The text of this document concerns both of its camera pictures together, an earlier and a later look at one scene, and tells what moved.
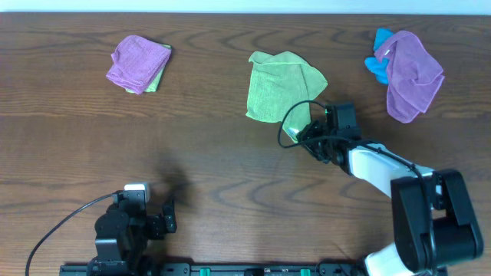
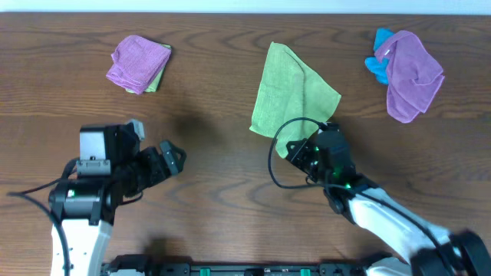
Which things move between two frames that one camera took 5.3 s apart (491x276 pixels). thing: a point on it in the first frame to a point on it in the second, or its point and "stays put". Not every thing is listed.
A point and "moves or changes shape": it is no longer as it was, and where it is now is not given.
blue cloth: x=379 y=67 stays put
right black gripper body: x=314 y=133 to x=324 y=176
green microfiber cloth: x=281 y=87 moves or changes shape
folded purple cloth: x=136 y=62 stays put
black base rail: x=215 y=269 stays put
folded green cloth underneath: x=154 y=85 stays put
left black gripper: x=167 y=221 to x=154 y=162
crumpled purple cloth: x=413 y=77 stays put
